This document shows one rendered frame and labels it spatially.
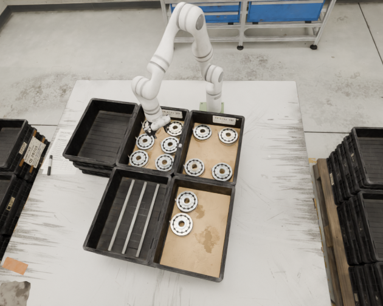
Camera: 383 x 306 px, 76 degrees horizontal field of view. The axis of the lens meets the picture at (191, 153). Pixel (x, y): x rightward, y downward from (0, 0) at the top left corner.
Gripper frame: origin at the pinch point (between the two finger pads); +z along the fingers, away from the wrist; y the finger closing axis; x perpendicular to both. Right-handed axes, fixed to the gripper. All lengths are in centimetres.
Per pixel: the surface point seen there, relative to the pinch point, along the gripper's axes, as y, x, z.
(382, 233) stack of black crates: -84, 101, 62
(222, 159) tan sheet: -21.5, 22.8, 17.2
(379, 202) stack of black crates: -99, 88, 62
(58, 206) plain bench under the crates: 66, -13, 30
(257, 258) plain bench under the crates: -7, 70, 30
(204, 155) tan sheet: -15.4, 14.8, 17.2
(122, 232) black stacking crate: 40, 26, 17
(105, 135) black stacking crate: 23.8, -30.0, 17.4
